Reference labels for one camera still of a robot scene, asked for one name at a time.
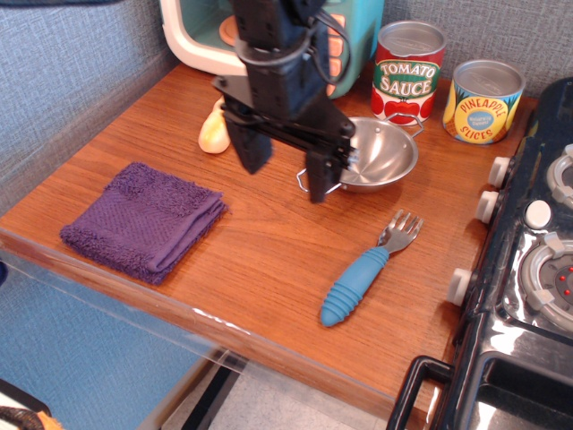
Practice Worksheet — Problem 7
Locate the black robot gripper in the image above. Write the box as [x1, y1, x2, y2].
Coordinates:
[213, 38, 355, 203]

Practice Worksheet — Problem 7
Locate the blue handled metal fork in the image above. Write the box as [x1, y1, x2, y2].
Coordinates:
[320, 210, 423, 327]

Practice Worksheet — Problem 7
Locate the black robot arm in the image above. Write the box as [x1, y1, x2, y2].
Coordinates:
[213, 1, 355, 203]

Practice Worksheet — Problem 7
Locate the purple folded rag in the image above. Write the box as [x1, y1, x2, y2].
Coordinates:
[60, 162, 227, 285]

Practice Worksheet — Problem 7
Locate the white stove knob middle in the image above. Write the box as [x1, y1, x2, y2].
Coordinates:
[475, 191, 499, 224]

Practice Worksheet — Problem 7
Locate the white stove knob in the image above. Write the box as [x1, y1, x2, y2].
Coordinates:
[475, 191, 499, 224]
[447, 268, 472, 306]
[488, 157, 511, 188]

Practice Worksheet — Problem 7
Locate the white stove knob bottom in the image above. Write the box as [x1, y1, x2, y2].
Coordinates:
[447, 268, 472, 306]

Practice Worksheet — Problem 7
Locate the white stove knob top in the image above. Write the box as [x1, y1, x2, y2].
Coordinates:
[488, 157, 511, 188]

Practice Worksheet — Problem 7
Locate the black toy stove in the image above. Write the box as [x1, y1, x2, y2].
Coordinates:
[426, 78, 572, 429]

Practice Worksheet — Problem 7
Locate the toy bread loaf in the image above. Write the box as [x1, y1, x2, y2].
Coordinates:
[198, 97, 230, 154]

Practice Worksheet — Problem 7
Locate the teal toy microwave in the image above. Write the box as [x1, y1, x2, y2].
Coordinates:
[159, 0, 385, 99]

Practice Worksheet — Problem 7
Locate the orange microwave turntable plate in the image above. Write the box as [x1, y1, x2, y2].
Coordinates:
[218, 15, 238, 47]

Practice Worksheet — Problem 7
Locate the tomato sauce can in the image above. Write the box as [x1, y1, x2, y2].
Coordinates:
[371, 21, 446, 125]

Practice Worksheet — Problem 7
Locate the pineapple slices can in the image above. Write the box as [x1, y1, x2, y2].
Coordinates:
[442, 59, 526, 145]

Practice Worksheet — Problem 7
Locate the orange object bottom left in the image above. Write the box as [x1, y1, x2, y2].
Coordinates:
[1, 393, 64, 430]

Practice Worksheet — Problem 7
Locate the small steel bowl with handles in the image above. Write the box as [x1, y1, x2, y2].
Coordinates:
[295, 112, 425, 197]

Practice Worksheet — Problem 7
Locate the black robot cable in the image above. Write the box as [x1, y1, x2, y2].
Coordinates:
[306, 11, 354, 89]

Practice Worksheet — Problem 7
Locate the black oven door handle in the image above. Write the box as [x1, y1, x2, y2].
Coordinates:
[387, 356, 454, 430]

